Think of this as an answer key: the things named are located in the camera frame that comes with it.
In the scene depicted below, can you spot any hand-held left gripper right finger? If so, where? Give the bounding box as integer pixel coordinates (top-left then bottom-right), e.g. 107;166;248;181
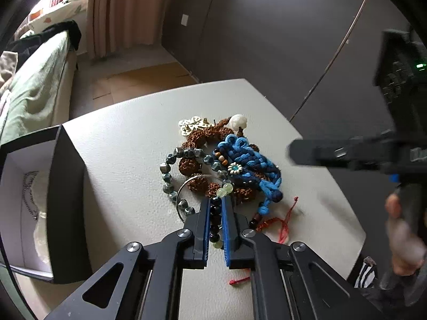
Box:
222;196;388;320

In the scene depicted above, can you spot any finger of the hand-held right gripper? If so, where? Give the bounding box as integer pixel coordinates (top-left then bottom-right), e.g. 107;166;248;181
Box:
288;129;401;174

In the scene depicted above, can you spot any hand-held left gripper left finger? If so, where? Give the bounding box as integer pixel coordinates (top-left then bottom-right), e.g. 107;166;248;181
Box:
43;197;214;320

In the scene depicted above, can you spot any silver hoop ring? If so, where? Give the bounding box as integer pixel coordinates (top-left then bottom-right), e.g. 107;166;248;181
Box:
177;175;214;222

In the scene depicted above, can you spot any red cord bracelet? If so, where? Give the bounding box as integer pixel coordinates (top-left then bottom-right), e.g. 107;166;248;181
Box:
228;196;300;288

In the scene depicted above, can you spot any grey-green faceted bead bracelet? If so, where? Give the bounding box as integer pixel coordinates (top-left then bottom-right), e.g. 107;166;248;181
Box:
159;147;231;217

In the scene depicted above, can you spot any blue braided bracelet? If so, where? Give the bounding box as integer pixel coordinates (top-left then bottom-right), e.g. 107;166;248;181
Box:
213;134;284;215

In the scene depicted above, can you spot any brown seed bead bracelet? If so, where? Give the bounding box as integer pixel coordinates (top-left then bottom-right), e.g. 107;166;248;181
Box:
178;114;264;205

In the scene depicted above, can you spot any black jewelry box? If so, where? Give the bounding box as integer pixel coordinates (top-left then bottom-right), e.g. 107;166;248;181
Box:
0;125;93;285

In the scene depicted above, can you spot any person's right hand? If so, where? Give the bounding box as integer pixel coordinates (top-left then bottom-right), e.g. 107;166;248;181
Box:
385;193;427;277

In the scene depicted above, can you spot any gold filigree ornament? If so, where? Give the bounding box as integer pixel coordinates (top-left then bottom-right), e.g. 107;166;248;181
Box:
178;116;214;137

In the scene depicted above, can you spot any black white striped cloth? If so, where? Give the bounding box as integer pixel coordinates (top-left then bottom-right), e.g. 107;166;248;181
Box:
354;257;380;289

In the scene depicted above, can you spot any flat cardboard sheet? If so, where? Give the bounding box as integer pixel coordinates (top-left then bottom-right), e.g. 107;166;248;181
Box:
91;63;198;102

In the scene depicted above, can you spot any white padding cloth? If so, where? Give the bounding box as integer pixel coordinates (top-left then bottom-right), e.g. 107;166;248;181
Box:
33;211;51;269

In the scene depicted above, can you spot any bed with green sheet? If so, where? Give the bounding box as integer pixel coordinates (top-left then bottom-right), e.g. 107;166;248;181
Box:
0;30;79;147

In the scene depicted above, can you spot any pink curtain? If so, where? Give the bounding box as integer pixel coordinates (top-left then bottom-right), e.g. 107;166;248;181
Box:
86;0;165;61

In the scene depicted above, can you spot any floral print cloth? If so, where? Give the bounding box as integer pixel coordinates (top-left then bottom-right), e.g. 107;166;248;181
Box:
28;0;89;33

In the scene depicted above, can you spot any thin chain necklace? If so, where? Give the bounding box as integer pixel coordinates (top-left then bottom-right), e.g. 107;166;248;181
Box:
23;170;43;222

